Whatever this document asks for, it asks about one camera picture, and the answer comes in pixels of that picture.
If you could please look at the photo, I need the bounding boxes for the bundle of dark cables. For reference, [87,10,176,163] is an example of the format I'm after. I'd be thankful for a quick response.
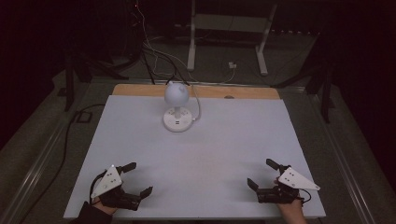
[132,0,191,87]

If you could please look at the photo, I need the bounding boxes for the black floor cable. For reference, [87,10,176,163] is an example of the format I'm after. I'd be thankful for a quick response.
[18,103,106,224]

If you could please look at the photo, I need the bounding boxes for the black tripod stand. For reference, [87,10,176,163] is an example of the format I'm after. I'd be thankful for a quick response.
[57,50,139,112]
[271,46,337,124]

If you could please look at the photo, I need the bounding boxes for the person's left hand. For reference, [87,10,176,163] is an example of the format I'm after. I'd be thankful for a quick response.
[92,199,119,217]

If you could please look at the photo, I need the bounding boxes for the white table mat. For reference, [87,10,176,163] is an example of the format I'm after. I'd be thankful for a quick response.
[63,94,327,220]

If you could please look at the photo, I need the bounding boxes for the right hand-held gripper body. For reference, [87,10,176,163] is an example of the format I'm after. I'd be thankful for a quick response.
[256,163,321,204]

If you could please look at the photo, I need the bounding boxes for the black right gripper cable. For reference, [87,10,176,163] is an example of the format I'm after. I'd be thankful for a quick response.
[297,189,313,205]

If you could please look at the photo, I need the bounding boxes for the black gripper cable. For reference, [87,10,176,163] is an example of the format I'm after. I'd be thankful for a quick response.
[89,170,107,204]
[297,189,313,205]

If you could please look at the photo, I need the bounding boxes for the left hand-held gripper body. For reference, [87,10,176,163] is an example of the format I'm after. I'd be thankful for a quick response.
[90,164,142,212]

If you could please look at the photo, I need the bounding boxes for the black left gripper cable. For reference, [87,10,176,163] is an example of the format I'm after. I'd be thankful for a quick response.
[89,170,107,204]

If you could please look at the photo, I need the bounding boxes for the white lamp cable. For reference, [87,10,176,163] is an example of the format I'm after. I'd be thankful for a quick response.
[189,84,202,122]

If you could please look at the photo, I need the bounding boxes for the white metal stand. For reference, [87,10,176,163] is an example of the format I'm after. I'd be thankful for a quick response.
[186,0,278,77]

